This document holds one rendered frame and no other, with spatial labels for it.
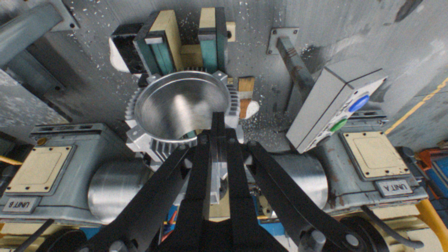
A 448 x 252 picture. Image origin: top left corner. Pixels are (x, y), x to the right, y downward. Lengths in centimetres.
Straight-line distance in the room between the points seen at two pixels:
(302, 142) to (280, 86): 29
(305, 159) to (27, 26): 77
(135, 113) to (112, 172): 43
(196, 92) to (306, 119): 23
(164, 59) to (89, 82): 35
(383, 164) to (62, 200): 107
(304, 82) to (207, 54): 19
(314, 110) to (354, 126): 53
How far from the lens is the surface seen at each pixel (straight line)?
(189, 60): 42
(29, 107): 65
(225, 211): 75
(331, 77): 24
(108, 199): 67
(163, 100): 35
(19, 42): 45
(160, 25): 36
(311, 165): 62
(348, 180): 66
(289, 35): 47
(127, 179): 63
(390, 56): 70
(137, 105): 29
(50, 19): 51
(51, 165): 82
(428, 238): 80
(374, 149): 76
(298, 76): 34
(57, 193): 76
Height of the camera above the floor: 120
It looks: 35 degrees down
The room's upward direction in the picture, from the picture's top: 177 degrees clockwise
